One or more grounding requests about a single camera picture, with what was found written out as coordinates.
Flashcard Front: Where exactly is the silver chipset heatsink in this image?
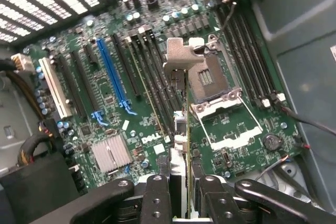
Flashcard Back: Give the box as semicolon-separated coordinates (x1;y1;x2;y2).
90;133;134;174

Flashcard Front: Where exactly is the metal socket cover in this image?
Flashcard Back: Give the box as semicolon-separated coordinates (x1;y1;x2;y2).
190;89;265;152

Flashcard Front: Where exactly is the black coin battery holder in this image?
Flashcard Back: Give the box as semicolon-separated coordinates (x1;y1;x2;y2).
262;133;285;152

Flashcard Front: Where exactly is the green Dell motherboard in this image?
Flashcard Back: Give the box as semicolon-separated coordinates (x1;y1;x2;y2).
23;0;311;186

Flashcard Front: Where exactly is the black plastic box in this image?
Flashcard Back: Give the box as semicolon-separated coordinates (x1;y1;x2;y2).
0;153;82;224

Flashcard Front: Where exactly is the blue expansion slot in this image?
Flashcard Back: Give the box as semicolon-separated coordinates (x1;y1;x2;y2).
96;37;139;116

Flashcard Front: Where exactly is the white expansion slot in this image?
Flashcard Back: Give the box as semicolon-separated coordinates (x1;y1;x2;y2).
38;57;74;120

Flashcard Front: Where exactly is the open black PC case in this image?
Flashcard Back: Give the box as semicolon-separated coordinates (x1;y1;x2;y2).
0;0;336;224

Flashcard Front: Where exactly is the black wire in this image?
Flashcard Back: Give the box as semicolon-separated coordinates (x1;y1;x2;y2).
275;100;336;136

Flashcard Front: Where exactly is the black power cable bundle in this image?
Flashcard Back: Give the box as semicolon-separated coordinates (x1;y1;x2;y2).
0;58;64;167

